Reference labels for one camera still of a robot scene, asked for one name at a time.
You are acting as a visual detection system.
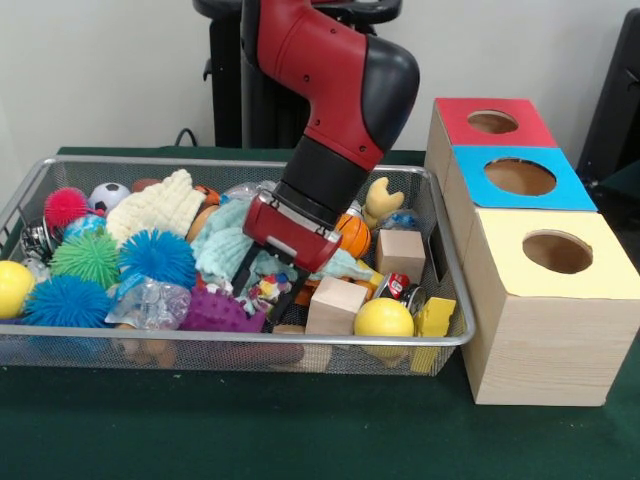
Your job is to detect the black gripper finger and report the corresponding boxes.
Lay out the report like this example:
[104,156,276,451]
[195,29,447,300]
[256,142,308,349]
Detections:
[231,242,261,297]
[268,267,312,324]

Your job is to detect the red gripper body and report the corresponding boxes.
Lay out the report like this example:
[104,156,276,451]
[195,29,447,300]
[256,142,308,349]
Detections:
[242,192,344,274]

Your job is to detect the small bright dotted fabric scrunchie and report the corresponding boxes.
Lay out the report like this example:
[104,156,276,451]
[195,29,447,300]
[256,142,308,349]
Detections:
[247,272,296,309]

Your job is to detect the mint green cloth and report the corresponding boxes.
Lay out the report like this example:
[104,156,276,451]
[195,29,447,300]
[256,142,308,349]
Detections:
[189,199,375,314]

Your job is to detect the small blue spiky ball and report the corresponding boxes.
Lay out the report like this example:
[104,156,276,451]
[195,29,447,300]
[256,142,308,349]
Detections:
[117,228,199,289]

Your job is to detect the cream white cloth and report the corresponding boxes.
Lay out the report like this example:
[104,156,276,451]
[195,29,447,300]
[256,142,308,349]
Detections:
[105,168,207,244]

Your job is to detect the wooden box with three holes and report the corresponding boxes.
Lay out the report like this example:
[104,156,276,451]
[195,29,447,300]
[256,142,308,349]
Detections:
[424,97,640,407]

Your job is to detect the purple knobbly rubber toy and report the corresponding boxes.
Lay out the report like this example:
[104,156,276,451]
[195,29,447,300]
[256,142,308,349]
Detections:
[178,285,266,334]

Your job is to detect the yellow smiley face ball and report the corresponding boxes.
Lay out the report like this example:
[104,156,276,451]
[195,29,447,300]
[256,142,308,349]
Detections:
[353,297,416,369]

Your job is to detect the crushed clear plastic bottle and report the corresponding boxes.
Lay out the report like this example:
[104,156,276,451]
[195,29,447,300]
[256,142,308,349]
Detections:
[103,273,192,331]

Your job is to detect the dark green table cloth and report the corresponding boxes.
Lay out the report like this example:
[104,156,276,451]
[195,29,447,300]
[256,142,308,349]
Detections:
[0,145,640,480]
[597,164,640,236]

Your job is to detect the yellow cheese wedge toy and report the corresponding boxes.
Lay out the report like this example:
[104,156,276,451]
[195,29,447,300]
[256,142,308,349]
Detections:
[409,296,458,374]

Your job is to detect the black and white soccer ball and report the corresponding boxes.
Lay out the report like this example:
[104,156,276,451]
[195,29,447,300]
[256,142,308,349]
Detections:
[88,182,131,214]

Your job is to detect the large blue spiky ball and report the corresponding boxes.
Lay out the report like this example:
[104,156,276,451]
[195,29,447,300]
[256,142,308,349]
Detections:
[20,275,114,329]

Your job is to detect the pink spiky ball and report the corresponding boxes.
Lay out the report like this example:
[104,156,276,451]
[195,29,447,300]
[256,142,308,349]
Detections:
[43,187,90,230]

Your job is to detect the plain yellow ball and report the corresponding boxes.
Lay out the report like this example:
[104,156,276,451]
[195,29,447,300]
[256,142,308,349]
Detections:
[0,260,36,320]

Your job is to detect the shallow wire mesh bin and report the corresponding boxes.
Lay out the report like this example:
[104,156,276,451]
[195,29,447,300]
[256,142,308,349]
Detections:
[0,154,477,376]

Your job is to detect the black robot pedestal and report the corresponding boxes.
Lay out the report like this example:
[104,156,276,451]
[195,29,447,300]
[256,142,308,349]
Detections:
[192,0,404,150]

